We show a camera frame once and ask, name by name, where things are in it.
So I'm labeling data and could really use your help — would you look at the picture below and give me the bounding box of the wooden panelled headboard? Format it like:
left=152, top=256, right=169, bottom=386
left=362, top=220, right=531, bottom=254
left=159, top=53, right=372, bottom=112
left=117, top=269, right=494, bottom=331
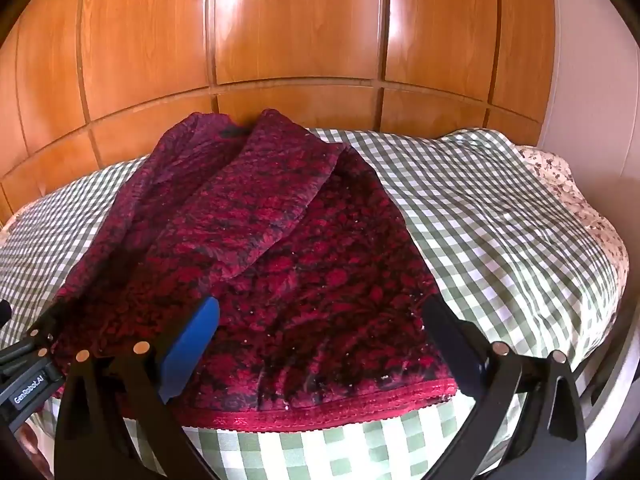
left=0, top=0, right=558, bottom=226

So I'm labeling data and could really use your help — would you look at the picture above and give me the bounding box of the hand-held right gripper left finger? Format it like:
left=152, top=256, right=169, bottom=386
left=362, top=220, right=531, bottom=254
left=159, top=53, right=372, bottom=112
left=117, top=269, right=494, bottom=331
left=54, top=296, right=222, bottom=480

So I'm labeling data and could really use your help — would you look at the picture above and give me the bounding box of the dark red patterned knit garment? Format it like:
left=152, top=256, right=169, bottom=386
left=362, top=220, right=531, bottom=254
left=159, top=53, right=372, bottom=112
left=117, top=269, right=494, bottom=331
left=50, top=108, right=461, bottom=433

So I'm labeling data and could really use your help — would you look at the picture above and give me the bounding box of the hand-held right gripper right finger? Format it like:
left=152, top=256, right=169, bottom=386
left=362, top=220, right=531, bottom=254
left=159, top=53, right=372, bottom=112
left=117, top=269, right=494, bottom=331
left=422, top=296, right=588, bottom=480

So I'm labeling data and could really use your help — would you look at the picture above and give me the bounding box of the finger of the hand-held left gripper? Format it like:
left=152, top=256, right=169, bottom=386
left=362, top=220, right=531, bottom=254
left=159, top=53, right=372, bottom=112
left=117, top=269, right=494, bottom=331
left=10, top=301, right=68, bottom=361

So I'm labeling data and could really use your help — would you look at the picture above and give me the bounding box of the floral quilt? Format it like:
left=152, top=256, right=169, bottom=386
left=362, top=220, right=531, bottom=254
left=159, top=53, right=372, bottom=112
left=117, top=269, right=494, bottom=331
left=515, top=145, right=632, bottom=311

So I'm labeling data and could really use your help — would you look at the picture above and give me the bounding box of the green checked bed sheet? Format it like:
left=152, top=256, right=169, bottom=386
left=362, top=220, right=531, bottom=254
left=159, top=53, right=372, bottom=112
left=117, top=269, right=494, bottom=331
left=0, top=127, right=628, bottom=480

